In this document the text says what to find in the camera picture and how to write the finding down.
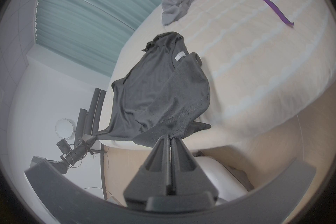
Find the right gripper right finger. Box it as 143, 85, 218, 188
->
171, 137, 220, 199

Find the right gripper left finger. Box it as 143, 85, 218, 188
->
123, 134, 170, 201

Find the black T-shirt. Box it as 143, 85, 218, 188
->
93, 32, 212, 149

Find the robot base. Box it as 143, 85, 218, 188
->
193, 156, 254, 204

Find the bed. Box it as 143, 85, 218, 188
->
98, 0, 334, 158

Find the round white mirror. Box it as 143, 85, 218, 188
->
55, 118, 74, 139

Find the black chest of drawers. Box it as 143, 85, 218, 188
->
74, 88, 107, 140

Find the grey garment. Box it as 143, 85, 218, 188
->
161, 0, 196, 26

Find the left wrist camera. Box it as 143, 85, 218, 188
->
56, 139, 70, 153

